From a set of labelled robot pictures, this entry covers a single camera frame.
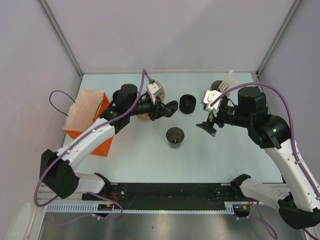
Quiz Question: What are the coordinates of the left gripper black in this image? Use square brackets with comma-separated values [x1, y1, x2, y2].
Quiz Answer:
[127, 94, 171, 122]

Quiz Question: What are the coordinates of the dark single cup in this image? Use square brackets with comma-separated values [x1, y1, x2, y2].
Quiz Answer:
[165, 127, 185, 149]

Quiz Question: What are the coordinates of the orange paper bag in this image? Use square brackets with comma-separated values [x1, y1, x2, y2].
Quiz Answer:
[63, 89, 114, 157]

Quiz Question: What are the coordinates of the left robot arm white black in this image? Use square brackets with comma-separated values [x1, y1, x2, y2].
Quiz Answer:
[39, 84, 179, 200]

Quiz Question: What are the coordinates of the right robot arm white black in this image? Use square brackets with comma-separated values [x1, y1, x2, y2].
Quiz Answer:
[197, 83, 320, 230]

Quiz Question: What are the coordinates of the middle black coffee cup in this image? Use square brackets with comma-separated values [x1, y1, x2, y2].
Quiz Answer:
[179, 94, 197, 114]

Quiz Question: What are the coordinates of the black coffee cup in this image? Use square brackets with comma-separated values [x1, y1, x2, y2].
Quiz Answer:
[179, 94, 197, 114]
[112, 89, 122, 104]

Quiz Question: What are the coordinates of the left black coffee cup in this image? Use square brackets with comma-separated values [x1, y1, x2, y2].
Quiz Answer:
[112, 89, 122, 104]

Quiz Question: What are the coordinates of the left brown pulp cup carrier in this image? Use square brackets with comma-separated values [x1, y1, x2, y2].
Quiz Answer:
[135, 91, 165, 121]

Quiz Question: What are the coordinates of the grey straw holder cup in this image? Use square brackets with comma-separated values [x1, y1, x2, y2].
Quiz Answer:
[210, 80, 223, 92]

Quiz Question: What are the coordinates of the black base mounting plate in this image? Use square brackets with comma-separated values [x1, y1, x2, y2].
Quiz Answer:
[81, 182, 253, 211]

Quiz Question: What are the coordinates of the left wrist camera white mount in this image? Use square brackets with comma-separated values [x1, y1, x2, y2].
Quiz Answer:
[146, 79, 165, 105]

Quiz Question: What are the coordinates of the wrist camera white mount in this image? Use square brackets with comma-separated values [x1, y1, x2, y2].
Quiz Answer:
[146, 79, 165, 105]
[202, 90, 222, 117]

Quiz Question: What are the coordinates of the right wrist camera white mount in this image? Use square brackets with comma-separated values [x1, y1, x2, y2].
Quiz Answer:
[202, 90, 222, 117]

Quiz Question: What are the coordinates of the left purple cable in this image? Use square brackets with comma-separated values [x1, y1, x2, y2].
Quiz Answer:
[33, 68, 154, 226]

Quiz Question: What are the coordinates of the purple cable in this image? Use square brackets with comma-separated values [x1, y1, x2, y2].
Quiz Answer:
[209, 83, 320, 240]
[33, 68, 154, 226]

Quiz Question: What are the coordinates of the aluminium frame rail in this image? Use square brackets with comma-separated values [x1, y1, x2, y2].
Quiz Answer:
[36, 182, 311, 204]

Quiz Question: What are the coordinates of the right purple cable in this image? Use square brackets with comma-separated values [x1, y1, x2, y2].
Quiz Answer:
[209, 83, 320, 240]

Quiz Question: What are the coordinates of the white slotted cable duct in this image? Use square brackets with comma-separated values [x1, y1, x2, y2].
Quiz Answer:
[46, 202, 234, 215]

